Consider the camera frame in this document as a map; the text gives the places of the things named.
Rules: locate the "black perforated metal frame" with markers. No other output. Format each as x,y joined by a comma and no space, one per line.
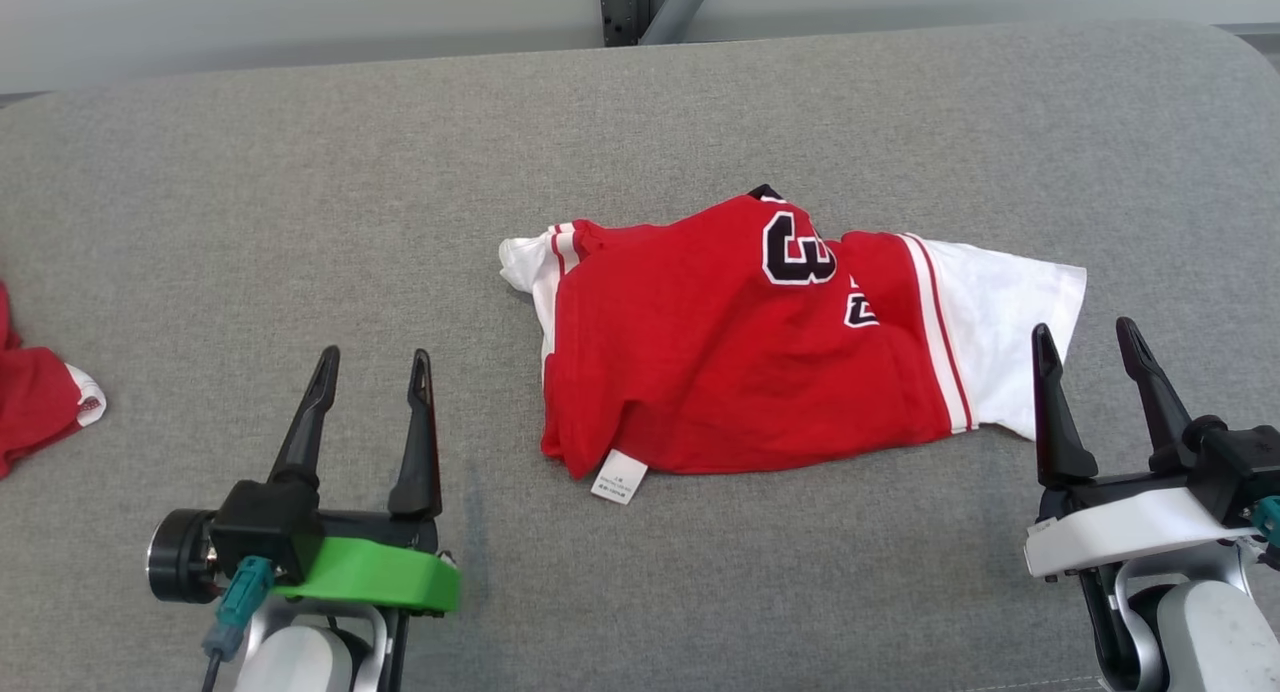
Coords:
622,7

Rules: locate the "red white basketball jersey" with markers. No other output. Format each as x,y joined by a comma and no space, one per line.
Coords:
700,362

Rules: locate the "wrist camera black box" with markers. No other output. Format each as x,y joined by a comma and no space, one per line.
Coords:
250,527
1240,467

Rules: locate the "grey metal strut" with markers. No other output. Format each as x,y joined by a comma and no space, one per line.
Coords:
675,2

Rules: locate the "red shorts white stripes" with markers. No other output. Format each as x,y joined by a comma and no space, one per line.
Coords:
35,402

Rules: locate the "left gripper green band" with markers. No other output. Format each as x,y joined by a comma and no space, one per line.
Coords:
380,572

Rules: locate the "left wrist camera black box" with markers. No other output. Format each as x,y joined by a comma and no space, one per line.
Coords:
250,527

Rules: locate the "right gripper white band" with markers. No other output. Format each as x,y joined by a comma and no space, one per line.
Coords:
1110,532

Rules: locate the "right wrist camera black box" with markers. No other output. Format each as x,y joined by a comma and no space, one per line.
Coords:
1240,467

